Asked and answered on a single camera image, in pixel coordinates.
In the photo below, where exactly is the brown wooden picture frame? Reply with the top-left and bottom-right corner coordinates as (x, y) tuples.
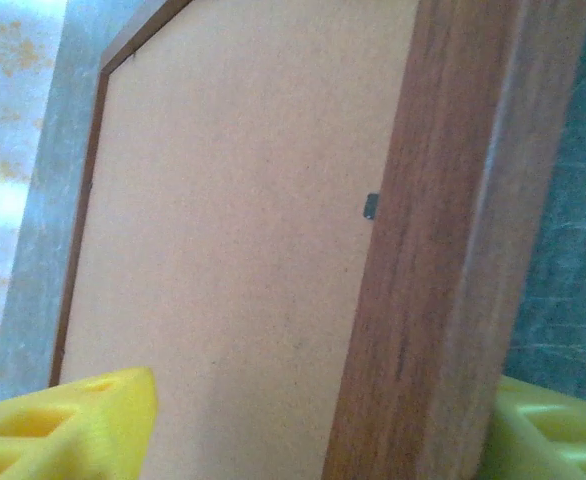
(47, 0), (586, 480)

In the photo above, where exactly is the black frame retaining tab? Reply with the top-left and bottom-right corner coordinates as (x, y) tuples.
(362, 192), (381, 222)

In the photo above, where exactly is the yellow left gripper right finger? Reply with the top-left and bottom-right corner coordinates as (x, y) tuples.
(476, 373), (586, 480)

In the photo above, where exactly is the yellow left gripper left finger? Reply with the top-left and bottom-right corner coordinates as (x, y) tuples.
(0, 366), (161, 480)

